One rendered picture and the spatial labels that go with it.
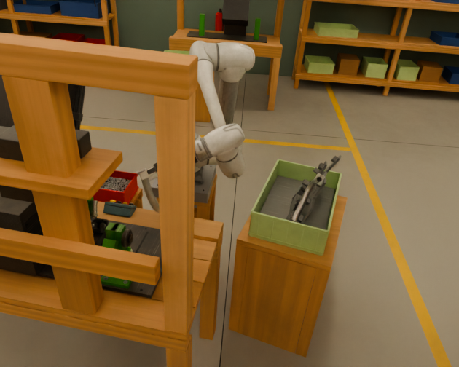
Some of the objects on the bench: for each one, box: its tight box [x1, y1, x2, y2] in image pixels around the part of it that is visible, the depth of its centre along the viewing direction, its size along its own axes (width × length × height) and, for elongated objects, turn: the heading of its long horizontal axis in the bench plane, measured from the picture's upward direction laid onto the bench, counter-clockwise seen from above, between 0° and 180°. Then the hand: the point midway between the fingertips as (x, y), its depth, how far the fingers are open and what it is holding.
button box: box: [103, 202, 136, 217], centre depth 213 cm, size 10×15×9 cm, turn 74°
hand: (149, 175), depth 160 cm, fingers closed on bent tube, 3 cm apart
